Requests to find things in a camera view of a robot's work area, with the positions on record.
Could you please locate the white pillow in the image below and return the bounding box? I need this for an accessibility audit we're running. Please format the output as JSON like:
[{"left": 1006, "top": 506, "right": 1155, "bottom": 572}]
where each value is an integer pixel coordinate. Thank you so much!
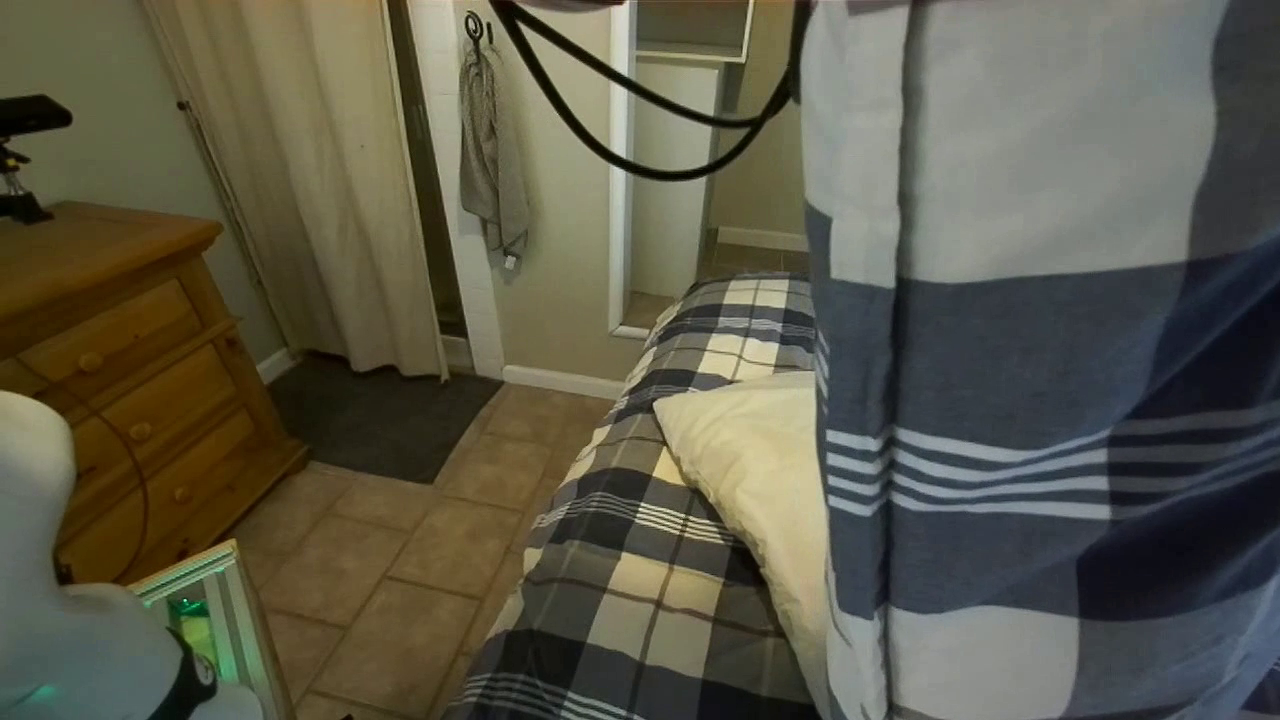
[{"left": 648, "top": 367, "right": 841, "bottom": 689}]

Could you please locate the large checked pillow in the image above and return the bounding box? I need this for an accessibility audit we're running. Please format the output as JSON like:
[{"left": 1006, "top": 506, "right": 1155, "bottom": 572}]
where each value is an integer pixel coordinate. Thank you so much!
[{"left": 795, "top": 0, "right": 1280, "bottom": 720}]

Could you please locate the grey hanging towel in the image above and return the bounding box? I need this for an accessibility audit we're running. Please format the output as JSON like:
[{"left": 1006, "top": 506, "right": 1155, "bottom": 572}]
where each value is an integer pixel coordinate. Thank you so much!
[{"left": 456, "top": 7, "right": 539, "bottom": 280}]

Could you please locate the dark floor mat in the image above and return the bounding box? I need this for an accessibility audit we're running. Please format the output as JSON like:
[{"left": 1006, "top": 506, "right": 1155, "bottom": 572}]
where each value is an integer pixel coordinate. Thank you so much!
[{"left": 264, "top": 352, "right": 506, "bottom": 487}]

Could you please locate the beige curtain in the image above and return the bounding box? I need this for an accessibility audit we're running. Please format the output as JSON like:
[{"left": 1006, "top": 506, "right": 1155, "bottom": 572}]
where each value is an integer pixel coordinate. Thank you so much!
[{"left": 136, "top": 0, "right": 452, "bottom": 379}]

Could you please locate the wooden dresser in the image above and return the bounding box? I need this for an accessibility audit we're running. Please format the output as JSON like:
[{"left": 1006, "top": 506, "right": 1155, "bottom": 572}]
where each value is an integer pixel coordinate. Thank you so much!
[{"left": 0, "top": 202, "right": 313, "bottom": 590}]

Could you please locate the black robot cable with orange clips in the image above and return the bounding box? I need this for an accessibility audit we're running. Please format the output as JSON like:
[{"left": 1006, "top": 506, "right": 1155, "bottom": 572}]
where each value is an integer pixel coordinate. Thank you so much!
[{"left": 485, "top": 0, "right": 817, "bottom": 183}]

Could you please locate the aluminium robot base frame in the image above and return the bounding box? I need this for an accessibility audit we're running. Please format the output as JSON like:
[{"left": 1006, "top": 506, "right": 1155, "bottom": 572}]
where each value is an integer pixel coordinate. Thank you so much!
[{"left": 134, "top": 537, "right": 293, "bottom": 720}]

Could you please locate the black camera stand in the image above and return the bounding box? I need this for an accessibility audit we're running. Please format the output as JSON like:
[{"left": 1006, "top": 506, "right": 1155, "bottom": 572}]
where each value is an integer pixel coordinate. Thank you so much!
[{"left": 0, "top": 93, "right": 77, "bottom": 225}]

